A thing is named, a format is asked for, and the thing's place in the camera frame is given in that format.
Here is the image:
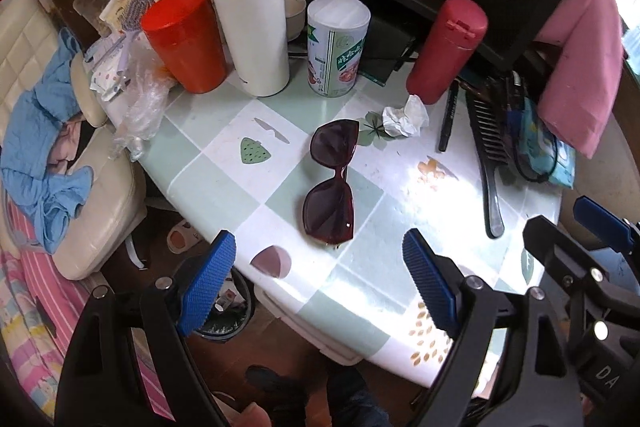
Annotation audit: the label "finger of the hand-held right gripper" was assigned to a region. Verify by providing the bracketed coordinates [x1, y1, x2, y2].
[522, 215, 640, 309]
[573, 196, 640, 254]

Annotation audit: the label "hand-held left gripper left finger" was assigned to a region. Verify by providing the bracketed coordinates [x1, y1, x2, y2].
[55, 230, 237, 427]

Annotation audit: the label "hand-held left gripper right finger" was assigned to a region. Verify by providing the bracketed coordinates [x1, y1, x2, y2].
[402, 228, 585, 427]

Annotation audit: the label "black trash bin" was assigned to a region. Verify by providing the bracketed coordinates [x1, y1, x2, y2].
[192, 267, 256, 343]

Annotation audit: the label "person's left hand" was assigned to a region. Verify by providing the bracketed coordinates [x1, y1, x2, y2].
[239, 402, 274, 427]

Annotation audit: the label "beige slipper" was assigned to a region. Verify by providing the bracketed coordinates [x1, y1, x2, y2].
[166, 219, 204, 254]

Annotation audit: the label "blue wet wipes pack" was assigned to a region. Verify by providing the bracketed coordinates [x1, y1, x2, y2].
[505, 99, 579, 188]

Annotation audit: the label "checked plastic tablecloth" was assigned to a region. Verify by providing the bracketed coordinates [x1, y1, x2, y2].
[102, 72, 564, 389]

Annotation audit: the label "black comb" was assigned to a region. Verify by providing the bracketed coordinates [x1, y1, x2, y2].
[465, 89, 506, 240]

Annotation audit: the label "dark red sunglasses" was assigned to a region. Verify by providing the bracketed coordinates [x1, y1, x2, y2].
[301, 119, 361, 246]

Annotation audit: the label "person's left leg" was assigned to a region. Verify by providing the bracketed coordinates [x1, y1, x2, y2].
[245, 364, 311, 427]

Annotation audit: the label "person's leg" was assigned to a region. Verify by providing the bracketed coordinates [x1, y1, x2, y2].
[325, 364, 397, 427]
[245, 364, 311, 427]

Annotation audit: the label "cream leather chair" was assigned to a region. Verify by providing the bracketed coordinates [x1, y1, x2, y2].
[0, 0, 147, 281]

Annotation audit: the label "person's right leg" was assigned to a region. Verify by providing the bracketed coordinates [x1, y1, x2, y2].
[325, 364, 397, 427]

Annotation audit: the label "pink cloth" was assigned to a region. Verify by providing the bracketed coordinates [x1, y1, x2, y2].
[532, 0, 626, 160]

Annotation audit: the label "black pen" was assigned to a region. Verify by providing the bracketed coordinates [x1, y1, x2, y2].
[438, 79, 461, 153]

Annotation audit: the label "crumpled white tissue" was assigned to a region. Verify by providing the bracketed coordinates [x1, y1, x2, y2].
[382, 94, 430, 138]

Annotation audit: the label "pink striped blanket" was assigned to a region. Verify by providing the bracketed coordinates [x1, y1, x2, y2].
[0, 202, 167, 424]

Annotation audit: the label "clear plastic bag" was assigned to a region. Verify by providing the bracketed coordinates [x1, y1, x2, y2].
[112, 52, 171, 158]

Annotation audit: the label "pink garment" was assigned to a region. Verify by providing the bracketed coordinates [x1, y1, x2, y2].
[50, 119, 84, 166]

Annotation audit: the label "red thermos bottle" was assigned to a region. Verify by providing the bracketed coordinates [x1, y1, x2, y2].
[406, 0, 489, 106]

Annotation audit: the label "light blue garment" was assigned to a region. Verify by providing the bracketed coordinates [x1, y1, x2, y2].
[0, 27, 96, 256]

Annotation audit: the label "dark green box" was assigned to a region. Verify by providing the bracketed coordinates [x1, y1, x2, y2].
[359, 18, 417, 86]

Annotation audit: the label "pile of small paper packets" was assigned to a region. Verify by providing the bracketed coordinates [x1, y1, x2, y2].
[82, 0, 152, 101]

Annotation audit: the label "red plastic cup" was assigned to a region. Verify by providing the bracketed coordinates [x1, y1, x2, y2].
[140, 0, 230, 94]

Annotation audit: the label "tin can with white lid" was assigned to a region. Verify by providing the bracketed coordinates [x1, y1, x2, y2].
[306, 0, 372, 98]

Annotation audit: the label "white thermos bottle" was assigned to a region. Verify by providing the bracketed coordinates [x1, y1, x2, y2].
[210, 0, 291, 98]

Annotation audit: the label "purple striped round pad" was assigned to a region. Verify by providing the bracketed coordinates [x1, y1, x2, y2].
[117, 0, 159, 30]

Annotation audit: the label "white strap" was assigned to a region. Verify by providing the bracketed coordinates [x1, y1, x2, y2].
[127, 237, 150, 269]

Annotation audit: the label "black cable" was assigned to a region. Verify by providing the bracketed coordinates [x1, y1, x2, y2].
[505, 74, 560, 184]

